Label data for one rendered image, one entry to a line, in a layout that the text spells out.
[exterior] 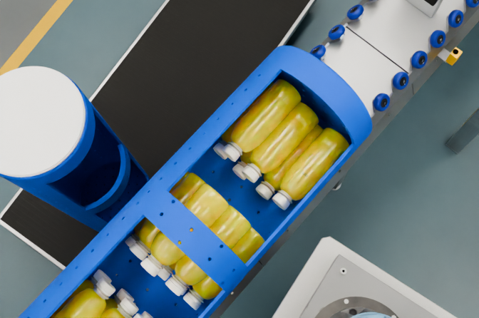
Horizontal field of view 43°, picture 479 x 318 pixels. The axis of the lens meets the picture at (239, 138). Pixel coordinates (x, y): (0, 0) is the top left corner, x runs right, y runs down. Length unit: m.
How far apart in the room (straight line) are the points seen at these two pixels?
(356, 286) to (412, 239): 1.30
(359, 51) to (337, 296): 0.70
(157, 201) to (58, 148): 0.36
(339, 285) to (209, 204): 0.29
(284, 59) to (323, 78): 0.10
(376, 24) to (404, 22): 0.07
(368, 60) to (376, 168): 0.94
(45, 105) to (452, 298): 1.64
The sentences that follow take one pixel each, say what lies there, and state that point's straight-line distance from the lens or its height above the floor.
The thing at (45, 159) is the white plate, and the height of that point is 1.04.
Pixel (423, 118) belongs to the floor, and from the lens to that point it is 2.60.
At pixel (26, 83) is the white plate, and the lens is 1.57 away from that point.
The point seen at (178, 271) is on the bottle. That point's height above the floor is 1.14.
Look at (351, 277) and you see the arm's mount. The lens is 1.18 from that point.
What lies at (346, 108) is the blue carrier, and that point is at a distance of 1.26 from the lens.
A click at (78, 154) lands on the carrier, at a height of 1.00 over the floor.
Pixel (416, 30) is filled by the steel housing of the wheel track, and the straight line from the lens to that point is 1.68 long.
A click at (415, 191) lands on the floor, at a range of 2.51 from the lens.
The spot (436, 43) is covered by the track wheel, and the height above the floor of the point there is 0.97.
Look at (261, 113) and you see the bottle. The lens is 1.32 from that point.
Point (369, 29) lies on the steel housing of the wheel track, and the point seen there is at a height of 0.93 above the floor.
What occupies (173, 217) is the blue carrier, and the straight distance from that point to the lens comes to 1.18.
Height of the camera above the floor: 2.38
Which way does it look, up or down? 72 degrees down
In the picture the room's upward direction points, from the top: 9 degrees counter-clockwise
